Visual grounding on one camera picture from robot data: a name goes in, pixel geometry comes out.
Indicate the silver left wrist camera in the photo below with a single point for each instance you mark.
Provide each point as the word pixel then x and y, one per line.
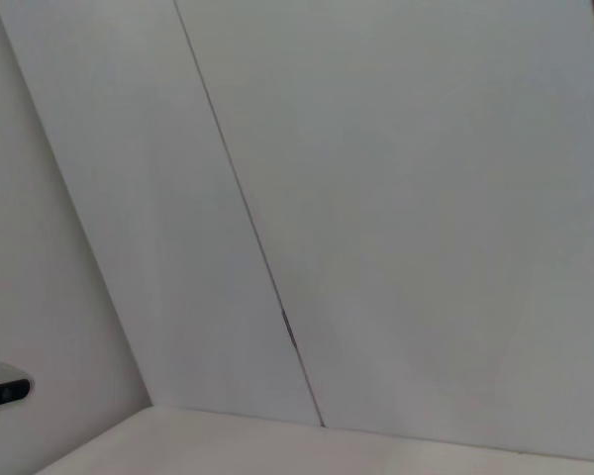
pixel 5 391

